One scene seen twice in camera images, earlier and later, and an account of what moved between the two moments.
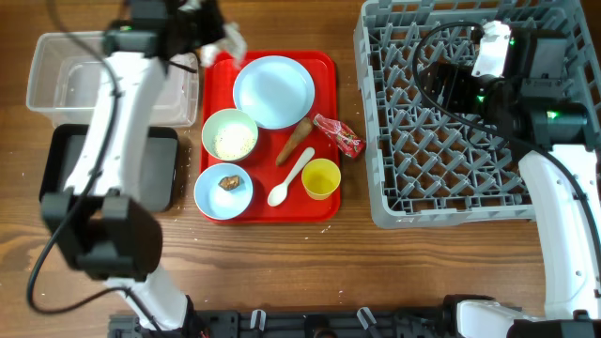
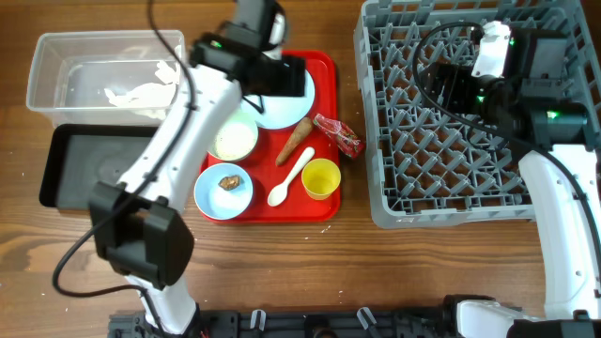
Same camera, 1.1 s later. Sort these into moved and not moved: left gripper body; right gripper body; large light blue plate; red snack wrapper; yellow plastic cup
Moved: left gripper body
Not moved: right gripper body; large light blue plate; yellow plastic cup; red snack wrapper
